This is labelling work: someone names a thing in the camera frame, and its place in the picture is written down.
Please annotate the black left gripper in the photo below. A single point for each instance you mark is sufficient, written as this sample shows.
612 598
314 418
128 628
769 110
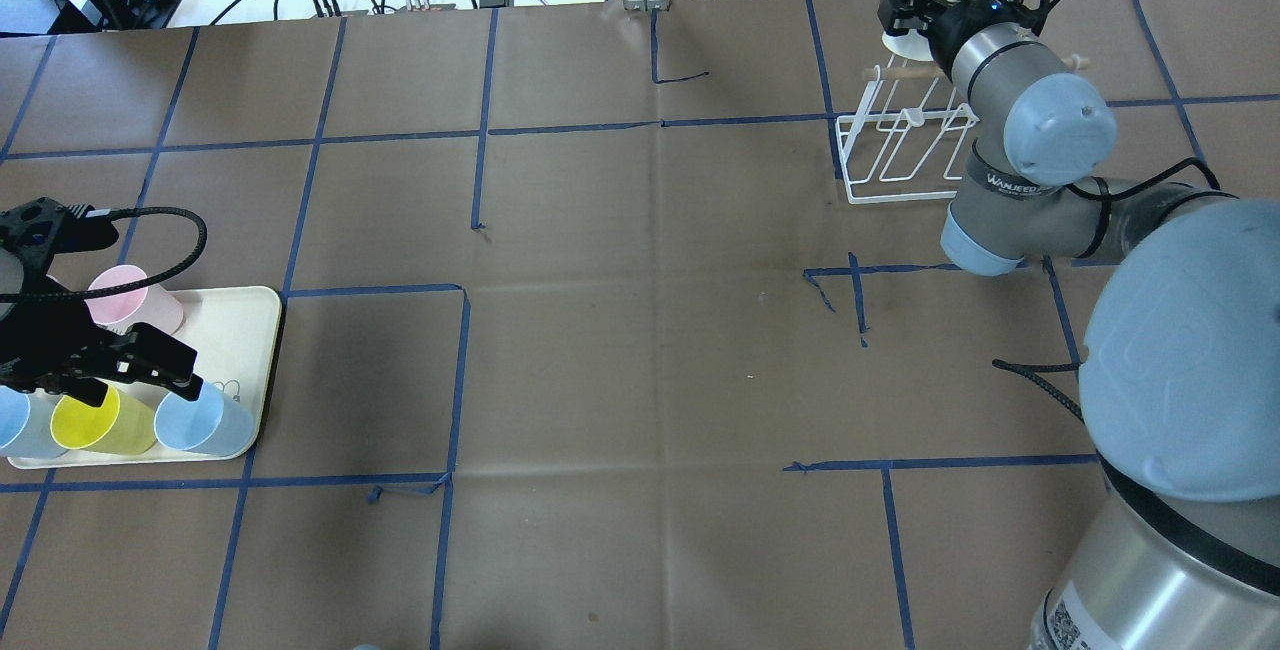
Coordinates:
35 338

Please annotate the pink plastic cup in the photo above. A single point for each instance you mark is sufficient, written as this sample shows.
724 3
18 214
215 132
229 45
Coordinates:
153 304

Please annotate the white wire cup rack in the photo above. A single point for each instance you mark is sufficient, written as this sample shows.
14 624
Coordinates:
903 142

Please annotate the light blue cup tray corner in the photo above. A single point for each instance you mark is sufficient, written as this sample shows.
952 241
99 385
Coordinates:
26 426

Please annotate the light blue cup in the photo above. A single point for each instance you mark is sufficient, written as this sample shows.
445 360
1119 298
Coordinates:
215 424

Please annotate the cream tray with bunny print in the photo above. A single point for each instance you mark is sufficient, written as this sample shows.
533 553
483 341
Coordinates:
234 331

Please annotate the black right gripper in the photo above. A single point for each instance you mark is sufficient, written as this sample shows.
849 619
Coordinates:
951 23

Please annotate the yellow plastic cup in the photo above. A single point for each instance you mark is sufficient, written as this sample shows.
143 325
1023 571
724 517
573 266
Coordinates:
121 424

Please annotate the wooden dowel rack handle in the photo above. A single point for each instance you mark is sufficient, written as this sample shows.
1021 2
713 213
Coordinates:
1074 62

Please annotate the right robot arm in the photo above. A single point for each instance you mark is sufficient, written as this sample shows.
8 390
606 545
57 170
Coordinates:
1178 384

